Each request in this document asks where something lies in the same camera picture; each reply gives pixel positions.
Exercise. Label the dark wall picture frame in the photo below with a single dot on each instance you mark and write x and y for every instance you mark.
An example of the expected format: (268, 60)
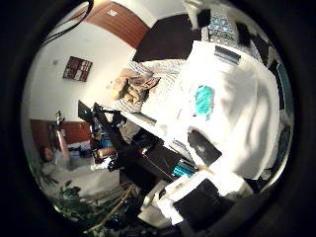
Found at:
(77, 68)

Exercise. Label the black camera stand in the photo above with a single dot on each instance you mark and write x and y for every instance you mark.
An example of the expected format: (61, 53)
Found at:
(110, 131)

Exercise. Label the black board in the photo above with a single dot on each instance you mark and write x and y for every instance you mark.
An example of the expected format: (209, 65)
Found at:
(168, 38)

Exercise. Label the blue-white patterned rug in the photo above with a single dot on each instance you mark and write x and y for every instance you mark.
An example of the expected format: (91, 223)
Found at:
(221, 25)

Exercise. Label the brown wooden door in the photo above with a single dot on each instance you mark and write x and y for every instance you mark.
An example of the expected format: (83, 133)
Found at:
(121, 23)

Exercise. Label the green leafy plant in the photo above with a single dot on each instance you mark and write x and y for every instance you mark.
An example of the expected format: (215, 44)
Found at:
(70, 200)

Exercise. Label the teal spotted plush toy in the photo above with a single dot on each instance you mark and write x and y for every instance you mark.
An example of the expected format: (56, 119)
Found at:
(204, 100)

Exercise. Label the seated person in grey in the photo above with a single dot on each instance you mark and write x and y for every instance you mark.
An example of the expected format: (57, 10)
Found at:
(49, 156)

